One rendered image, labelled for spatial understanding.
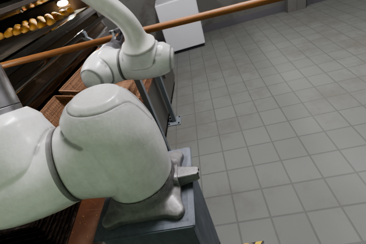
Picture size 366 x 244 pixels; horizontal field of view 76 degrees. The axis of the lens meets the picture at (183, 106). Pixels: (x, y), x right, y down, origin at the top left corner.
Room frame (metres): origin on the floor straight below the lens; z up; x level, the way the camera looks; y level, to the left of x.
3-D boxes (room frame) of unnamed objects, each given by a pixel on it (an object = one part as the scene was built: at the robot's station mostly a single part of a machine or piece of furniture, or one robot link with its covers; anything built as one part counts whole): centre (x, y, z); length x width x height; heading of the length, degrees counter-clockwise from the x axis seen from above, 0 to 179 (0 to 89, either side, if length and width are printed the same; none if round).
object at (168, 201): (0.38, 0.12, 1.03); 0.22 x 0.18 x 0.06; 81
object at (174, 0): (3.96, -0.40, 0.60); 0.67 x 0.55 x 1.20; 81
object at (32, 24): (2.49, 1.06, 1.21); 0.61 x 0.48 x 0.06; 77
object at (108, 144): (0.38, 0.15, 1.17); 0.18 x 0.16 x 0.22; 96
